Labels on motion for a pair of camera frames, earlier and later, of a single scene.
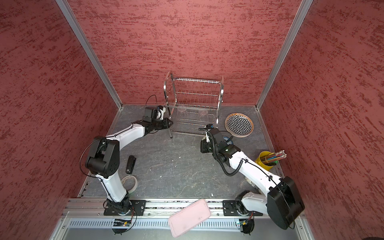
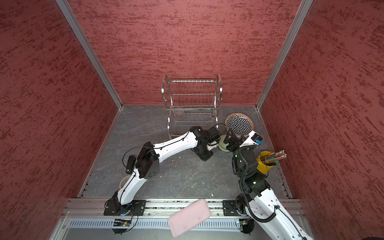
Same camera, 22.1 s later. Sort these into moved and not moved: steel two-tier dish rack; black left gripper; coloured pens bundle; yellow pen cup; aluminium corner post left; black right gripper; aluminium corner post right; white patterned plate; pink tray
Moved: steel two-tier dish rack; black left gripper; black right gripper
Not moved: coloured pens bundle; aluminium corner post right; white patterned plate; pink tray; yellow pen cup; aluminium corner post left
